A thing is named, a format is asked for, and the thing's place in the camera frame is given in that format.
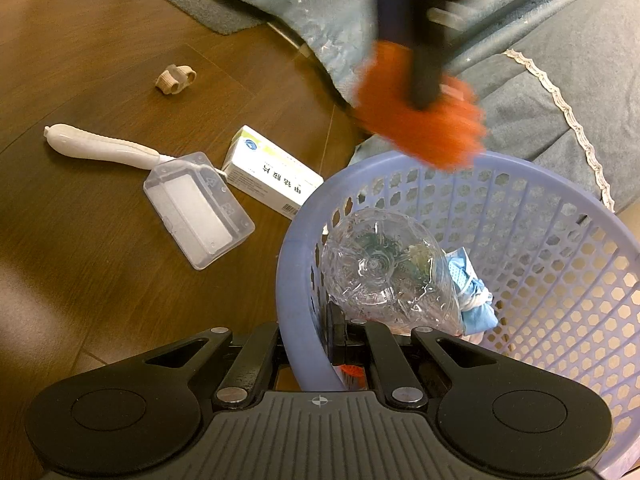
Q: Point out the purple plastic basket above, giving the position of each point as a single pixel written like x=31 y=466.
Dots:
x=525 y=240

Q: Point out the clear plastic box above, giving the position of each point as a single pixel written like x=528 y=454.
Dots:
x=195 y=210

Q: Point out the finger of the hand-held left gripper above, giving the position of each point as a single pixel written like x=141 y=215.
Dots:
x=394 y=0
x=425 y=70

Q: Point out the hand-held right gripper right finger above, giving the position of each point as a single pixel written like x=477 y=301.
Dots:
x=334 y=327

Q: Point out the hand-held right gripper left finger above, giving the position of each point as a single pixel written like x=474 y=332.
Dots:
x=250 y=360

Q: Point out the teal cloth with lace trim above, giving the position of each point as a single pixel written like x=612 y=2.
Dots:
x=550 y=110

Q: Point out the orange mesh scrubber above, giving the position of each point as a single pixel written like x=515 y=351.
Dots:
x=400 y=110

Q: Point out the blue white face mask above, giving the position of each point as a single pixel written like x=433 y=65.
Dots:
x=472 y=285

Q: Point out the red snack wrapper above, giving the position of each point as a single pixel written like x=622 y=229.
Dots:
x=351 y=371

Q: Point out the crushed clear plastic bottle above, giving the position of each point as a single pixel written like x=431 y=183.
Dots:
x=380 y=265

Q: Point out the beige fabric toe sleeve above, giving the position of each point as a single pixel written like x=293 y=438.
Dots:
x=175 y=79

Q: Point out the white medicine box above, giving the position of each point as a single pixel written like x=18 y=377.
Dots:
x=270 y=175

